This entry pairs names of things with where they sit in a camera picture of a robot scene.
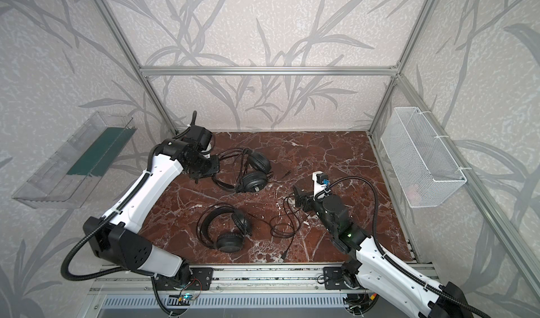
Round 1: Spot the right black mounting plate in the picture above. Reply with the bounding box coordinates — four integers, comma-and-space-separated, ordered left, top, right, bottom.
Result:
322, 267, 362, 290

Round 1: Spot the clear plastic wall bin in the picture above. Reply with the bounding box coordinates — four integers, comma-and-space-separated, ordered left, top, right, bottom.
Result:
12, 112, 136, 209

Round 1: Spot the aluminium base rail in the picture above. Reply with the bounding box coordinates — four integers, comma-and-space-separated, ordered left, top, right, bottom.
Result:
89, 263, 439, 294

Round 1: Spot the headphones black cable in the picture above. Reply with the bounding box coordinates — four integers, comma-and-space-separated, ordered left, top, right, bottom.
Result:
248, 193, 305, 263
219, 147, 292, 192

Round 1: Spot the black mounting plate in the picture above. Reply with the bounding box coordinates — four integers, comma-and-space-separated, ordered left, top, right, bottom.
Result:
322, 267, 362, 290
155, 267, 214, 291

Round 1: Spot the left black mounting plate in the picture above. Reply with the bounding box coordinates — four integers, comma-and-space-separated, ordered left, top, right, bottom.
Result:
155, 267, 214, 291

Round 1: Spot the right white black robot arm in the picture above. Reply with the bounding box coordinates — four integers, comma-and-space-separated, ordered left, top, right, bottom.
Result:
293, 187, 473, 317

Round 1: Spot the white wire mesh basket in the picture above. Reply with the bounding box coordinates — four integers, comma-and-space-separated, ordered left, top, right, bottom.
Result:
381, 107, 467, 208

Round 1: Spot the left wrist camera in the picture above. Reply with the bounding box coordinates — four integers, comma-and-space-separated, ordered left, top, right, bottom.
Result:
180, 125, 213, 153

